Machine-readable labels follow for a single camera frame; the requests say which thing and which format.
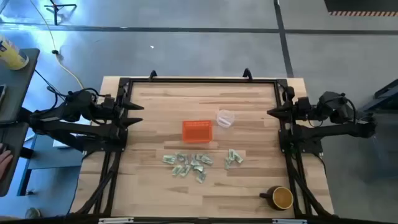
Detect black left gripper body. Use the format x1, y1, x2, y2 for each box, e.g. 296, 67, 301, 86
111, 93, 129, 131

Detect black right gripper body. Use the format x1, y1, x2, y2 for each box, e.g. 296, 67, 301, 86
284, 86, 298, 124

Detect clear plastic container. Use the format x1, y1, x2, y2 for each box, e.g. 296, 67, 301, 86
216, 108, 236, 128

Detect orange plastic mesh basket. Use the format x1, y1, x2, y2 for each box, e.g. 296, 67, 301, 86
182, 119, 214, 144

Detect white paper sheet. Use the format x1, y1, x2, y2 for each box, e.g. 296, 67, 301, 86
52, 136, 68, 149

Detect blue side table base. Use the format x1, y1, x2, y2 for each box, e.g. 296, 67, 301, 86
17, 130, 83, 197

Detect dark mug yellow inside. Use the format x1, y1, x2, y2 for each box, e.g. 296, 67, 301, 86
259, 185, 294, 211

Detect blue metal cart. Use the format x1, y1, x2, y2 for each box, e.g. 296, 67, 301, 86
357, 79, 398, 116

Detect grey side table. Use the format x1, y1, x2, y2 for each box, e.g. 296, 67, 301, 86
0, 48, 40, 197

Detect black hazard-striped mat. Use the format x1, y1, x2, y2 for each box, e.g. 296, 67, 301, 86
323, 0, 398, 17

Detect black tripod stand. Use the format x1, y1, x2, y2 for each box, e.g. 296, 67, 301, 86
43, 0, 78, 26

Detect yellow wipes canister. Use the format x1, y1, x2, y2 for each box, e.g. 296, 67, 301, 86
0, 33, 30, 70

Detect person's hand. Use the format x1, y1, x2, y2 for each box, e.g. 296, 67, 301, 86
0, 149, 14, 181

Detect grey shoe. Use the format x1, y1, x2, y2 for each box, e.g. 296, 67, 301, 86
24, 207, 42, 220

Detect yellow power cable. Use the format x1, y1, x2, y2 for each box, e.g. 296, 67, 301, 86
29, 0, 85, 90

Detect black aluminium table frame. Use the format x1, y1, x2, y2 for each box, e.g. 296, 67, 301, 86
70, 77, 335, 224

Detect thin black cable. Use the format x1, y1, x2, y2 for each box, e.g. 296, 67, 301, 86
33, 68, 68, 100

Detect white metal bracket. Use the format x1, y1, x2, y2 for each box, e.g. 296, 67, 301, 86
98, 217, 134, 224
272, 218, 308, 224

